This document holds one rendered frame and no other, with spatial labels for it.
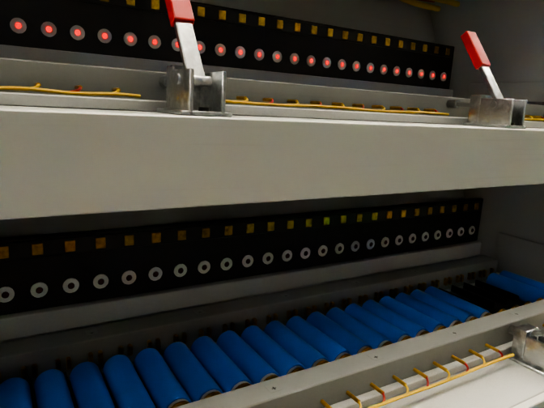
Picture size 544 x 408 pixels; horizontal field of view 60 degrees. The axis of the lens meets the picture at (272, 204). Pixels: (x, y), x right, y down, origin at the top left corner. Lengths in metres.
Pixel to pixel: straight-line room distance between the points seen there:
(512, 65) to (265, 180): 0.45
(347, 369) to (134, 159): 0.19
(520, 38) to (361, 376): 0.46
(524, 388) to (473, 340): 0.05
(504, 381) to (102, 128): 0.33
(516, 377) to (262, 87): 0.28
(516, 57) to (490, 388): 0.40
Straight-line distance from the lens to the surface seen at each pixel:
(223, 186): 0.24
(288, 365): 0.33
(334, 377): 0.32
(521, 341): 0.44
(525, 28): 0.65
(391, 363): 0.35
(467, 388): 0.38
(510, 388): 0.40
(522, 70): 0.64
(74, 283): 0.37
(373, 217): 0.49
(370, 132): 0.30
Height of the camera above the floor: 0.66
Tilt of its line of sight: 6 degrees up
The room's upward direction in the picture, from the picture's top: 8 degrees counter-clockwise
